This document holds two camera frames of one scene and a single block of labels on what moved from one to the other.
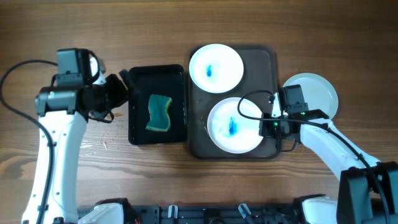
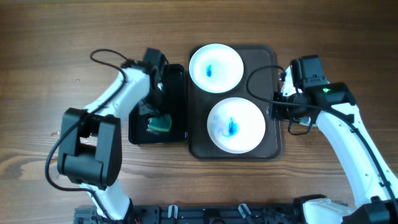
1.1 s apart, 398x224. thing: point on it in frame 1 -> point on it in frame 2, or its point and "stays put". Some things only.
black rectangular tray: (165, 80) stays put
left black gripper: (120, 95) -> (163, 106)
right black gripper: (265, 130) -> (276, 112)
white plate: (231, 131) stays put
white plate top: (216, 68) stays put
